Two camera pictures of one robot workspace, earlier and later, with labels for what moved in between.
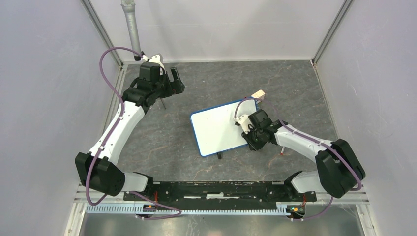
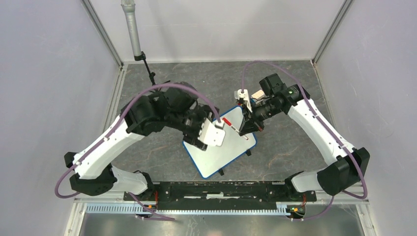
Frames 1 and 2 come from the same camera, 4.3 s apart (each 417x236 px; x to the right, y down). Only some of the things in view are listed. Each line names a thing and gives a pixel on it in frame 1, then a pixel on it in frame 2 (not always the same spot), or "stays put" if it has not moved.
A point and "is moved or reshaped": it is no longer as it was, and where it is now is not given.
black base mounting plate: [220, 193] stays put
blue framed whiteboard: [214, 130] is moved or reshaped
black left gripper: [176, 87] → [204, 111]
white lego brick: [259, 94] stays put
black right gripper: [253, 146] → [248, 124]
